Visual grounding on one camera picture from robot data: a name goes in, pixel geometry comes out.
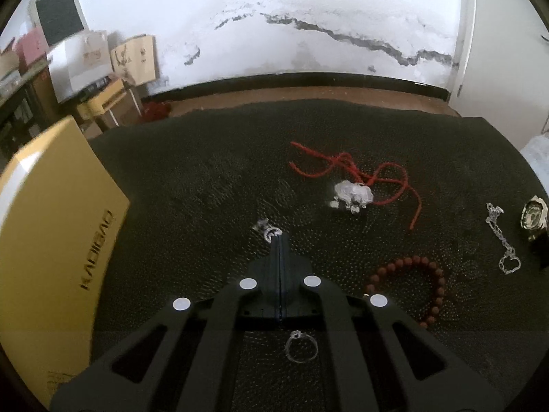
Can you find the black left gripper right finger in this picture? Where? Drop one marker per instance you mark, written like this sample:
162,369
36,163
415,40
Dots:
381,359

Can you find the camouflage wrist watch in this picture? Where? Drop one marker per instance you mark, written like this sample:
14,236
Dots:
534,217

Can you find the brown kraft paper bag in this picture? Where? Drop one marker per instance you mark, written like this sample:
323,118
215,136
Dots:
134,60

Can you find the white paper gift bag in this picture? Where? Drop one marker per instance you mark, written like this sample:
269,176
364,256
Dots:
77,62

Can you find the white door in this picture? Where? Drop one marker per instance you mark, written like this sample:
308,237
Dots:
503,67

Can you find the dark green table mat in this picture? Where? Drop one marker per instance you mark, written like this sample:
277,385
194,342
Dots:
354,188

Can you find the black desk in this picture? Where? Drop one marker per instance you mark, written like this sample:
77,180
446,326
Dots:
29,106

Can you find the white framed computer monitor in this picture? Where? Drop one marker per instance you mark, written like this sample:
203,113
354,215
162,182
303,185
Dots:
58,19

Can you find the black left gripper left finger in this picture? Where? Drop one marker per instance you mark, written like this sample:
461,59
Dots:
176,361

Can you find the red object on floor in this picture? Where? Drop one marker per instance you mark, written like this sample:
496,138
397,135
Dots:
155,111

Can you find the pink box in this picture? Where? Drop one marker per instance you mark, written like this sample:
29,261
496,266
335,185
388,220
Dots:
31,47

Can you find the yellow white storage box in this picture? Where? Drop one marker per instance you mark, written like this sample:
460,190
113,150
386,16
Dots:
61,212

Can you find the yellow cardboard box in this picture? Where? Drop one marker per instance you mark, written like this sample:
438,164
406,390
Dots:
99,101

